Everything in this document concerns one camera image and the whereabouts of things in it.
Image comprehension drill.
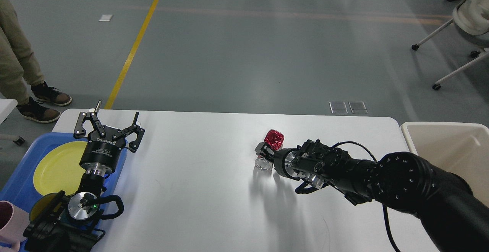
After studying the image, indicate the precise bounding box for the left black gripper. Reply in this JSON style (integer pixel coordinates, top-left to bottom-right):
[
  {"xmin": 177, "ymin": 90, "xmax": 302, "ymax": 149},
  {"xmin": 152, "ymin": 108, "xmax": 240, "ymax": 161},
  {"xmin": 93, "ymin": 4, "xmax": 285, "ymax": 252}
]
[{"xmin": 73, "ymin": 101, "xmax": 146, "ymax": 176}]

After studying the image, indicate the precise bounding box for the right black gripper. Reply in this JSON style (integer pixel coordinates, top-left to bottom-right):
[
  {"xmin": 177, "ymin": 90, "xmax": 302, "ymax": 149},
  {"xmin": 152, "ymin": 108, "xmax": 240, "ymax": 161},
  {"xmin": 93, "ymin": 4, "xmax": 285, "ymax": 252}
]
[{"xmin": 255, "ymin": 141, "xmax": 299, "ymax": 179}]

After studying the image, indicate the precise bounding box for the crushed red can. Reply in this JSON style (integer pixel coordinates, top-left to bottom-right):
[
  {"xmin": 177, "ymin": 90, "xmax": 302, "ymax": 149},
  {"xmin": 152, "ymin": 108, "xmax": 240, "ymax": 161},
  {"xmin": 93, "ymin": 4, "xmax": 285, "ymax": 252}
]
[{"xmin": 255, "ymin": 129, "xmax": 285, "ymax": 171}]

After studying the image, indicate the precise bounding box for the yellow plate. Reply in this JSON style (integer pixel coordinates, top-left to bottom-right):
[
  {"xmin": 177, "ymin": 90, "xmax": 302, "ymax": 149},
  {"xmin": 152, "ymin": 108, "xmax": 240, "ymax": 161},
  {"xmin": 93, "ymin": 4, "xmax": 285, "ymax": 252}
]
[{"xmin": 33, "ymin": 141, "xmax": 87, "ymax": 195}]

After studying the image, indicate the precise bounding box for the pink mug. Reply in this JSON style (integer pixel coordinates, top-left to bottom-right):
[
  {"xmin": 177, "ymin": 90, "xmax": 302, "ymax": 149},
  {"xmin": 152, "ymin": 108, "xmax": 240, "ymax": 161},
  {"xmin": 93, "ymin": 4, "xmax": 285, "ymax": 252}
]
[{"xmin": 0, "ymin": 200, "xmax": 31, "ymax": 252}]

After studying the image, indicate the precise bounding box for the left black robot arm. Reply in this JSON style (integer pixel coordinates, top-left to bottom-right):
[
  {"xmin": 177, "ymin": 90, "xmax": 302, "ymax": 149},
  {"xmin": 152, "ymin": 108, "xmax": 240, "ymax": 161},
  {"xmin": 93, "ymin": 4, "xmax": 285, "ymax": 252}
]
[{"xmin": 23, "ymin": 101, "xmax": 145, "ymax": 252}]

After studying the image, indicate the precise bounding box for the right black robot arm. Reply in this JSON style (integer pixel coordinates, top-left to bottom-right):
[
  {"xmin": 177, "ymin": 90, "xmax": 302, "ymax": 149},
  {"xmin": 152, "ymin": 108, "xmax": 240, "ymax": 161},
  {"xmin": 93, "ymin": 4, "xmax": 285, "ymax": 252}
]
[{"xmin": 255, "ymin": 140, "xmax": 489, "ymax": 252}]

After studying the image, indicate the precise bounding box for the floor socket plate left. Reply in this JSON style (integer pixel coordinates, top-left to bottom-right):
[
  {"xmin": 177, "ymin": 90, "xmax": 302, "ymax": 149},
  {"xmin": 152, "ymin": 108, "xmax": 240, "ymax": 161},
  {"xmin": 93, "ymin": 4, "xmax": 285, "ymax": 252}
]
[{"xmin": 329, "ymin": 101, "xmax": 349, "ymax": 114}]

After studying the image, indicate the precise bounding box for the floor socket plate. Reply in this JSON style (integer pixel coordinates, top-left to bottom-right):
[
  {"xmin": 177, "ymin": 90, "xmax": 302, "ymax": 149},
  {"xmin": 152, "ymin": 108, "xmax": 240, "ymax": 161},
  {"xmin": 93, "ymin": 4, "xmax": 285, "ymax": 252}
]
[
  {"xmin": 329, "ymin": 101, "xmax": 349, "ymax": 114},
  {"xmin": 348, "ymin": 101, "xmax": 368, "ymax": 114}
]

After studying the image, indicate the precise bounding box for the floor socket plate right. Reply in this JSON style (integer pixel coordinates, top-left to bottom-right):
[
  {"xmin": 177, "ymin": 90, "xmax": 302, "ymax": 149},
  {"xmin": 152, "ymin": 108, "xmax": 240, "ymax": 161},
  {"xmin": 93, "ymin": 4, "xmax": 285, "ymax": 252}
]
[{"xmin": 348, "ymin": 101, "xmax": 368, "ymax": 114}]

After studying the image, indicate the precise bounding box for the white side table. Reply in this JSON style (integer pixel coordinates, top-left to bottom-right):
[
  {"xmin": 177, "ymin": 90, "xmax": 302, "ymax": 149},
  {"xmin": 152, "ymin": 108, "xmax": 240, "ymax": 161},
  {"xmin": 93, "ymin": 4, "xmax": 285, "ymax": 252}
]
[{"xmin": 0, "ymin": 98, "xmax": 26, "ymax": 146}]

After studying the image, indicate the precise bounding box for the blue plastic tray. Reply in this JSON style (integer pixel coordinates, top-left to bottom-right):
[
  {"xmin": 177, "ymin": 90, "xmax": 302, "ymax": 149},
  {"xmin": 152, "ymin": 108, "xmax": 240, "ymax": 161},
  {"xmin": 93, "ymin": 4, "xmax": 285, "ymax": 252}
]
[{"xmin": 1, "ymin": 132, "xmax": 130, "ymax": 252}]

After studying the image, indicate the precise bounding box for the white floor marker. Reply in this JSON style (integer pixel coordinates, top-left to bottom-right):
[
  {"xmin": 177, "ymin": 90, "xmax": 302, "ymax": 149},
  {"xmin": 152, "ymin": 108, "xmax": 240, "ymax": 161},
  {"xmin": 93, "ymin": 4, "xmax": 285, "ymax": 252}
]
[{"xmin": 98, "ymin": 14, "xmax": 113, "ymax": 22}]

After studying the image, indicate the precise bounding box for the person in khaki trousers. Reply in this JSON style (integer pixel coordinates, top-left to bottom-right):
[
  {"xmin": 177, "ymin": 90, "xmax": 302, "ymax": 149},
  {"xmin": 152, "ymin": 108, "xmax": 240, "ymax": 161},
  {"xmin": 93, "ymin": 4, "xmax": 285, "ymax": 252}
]
[{"xmin": 0, "ymin": 0, "xmax": 72, "ymax": 124}]

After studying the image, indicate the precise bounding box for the beige plastic bin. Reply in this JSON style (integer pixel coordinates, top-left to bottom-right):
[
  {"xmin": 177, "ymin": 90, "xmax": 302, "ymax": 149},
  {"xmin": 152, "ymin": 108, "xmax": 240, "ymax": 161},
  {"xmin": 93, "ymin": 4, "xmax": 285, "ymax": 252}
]
[{"xmin": 400, "ymin": 122, "xmax": 489, "ymax": 206}]

